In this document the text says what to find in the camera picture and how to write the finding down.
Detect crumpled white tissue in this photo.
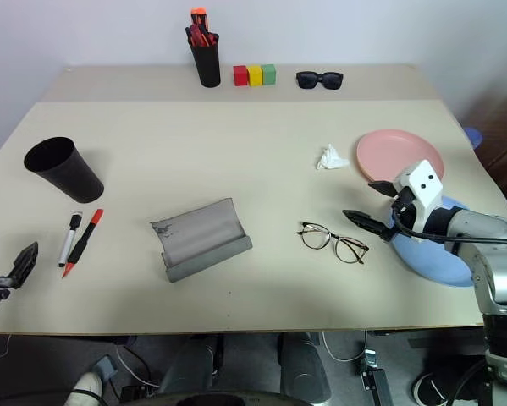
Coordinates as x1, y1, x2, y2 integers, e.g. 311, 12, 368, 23
315, 143, 350, 172

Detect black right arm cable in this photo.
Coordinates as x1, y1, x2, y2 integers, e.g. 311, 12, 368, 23
394, 213, 507, 247

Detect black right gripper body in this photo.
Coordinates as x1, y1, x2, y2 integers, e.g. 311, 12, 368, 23
383, 188, 419, 243

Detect pink plate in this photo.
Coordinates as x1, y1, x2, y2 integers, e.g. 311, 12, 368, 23
355, 128, 446, 184

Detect black shoe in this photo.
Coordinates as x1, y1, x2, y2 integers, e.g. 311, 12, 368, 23
412, 370, 449, 405

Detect blue round stool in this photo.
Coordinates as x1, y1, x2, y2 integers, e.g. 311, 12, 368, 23
463, 126, 484, 151

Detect red wooden block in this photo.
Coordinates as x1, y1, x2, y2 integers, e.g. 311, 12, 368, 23
232, 64, 250, 87

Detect dark curved rim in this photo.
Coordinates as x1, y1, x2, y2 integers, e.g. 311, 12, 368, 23
124, 389, 322, 406

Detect blue-grey floor device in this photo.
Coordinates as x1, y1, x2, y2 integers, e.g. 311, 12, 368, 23
92, 354, 119, 381

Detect black and white marker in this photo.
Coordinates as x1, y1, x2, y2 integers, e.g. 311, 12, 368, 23
58, 213, 84, 269

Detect yellow wooden block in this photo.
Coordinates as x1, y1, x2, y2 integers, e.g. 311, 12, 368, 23
246, 64, 264, 87

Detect black sunglasses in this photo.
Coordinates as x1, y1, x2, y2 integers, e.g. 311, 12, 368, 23
295, 70, 345, 91

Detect red and black pen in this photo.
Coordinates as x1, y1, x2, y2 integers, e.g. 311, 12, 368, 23
61, 208, 105, 280

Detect thin-framed eyeglasses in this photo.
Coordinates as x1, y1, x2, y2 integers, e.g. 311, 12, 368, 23
296, 222, 370, 266

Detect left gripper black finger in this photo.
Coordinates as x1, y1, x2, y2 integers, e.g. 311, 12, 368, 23
3, 241, 40, 291

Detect black table leg bracket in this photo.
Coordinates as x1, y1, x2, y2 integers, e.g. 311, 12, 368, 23
355, 348, 394, 406

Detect orange-capped marker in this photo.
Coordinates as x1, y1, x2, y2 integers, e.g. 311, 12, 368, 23
190, 7, 208, 46

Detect white shoe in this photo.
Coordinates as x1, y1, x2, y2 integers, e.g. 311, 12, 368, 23
63, 371, 105, 406

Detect dark grey rounded shape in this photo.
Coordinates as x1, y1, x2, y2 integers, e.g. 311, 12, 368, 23
277, 332, 333, 403
157, 333, 221, 395

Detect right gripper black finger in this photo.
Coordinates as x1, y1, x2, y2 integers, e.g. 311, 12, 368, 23
342, 209, 396, 242
367, 180, 400, 200

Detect black pen holder cup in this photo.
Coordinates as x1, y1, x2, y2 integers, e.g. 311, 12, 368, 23
189, 40, 222, 89

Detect empty black plastic cup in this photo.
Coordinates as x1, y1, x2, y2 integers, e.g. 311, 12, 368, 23
23, 135, 106, 204

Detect white floor cable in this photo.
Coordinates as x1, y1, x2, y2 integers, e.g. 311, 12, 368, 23
320, 330, 368, 363
115, 336, 160, 389

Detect open grey glasses case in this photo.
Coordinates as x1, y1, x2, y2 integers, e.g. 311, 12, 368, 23
149, 197, 254, 284

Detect blue plate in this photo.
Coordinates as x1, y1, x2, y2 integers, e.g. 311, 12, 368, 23
388, 195, 477, 289

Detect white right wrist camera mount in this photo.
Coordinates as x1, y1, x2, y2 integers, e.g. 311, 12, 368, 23
391, 159, 444, 234

